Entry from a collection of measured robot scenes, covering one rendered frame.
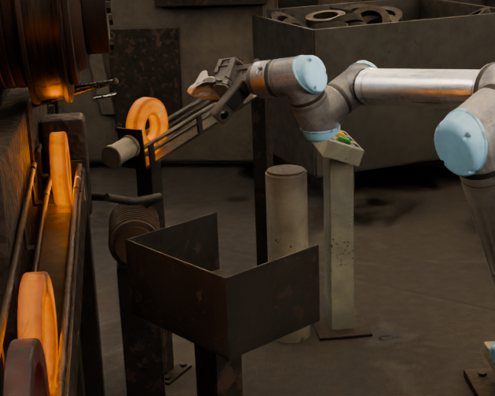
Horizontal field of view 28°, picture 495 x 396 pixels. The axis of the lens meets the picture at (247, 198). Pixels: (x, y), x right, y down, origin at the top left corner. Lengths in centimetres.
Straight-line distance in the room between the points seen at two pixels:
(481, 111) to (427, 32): 245
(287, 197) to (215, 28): 202
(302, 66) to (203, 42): 244
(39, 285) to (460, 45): 326
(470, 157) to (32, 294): 88
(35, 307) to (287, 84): 111
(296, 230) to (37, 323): 155
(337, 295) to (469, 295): 53
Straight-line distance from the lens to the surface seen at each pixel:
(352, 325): 302
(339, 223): 289
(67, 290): 165
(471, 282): 342
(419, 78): 220
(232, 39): 469
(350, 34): 416
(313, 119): 235
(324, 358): 286
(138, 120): 253
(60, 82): 193
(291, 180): 277
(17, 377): 123
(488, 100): 192
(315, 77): 231
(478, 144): 188
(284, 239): 282
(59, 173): 205
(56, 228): 201
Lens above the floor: 127
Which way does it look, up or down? 17 degrees down
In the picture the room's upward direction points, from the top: 2 degrees counter-clockwise
